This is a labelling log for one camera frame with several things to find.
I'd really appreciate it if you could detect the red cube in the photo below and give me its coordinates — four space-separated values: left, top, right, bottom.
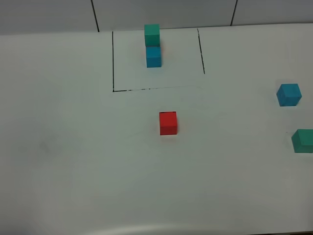
159 111 178 135

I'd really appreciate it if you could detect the blue template cube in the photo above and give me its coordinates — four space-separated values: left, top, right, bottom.
146 47 162 68

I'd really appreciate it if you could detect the green template cube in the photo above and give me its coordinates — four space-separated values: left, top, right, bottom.
144 24 160 47

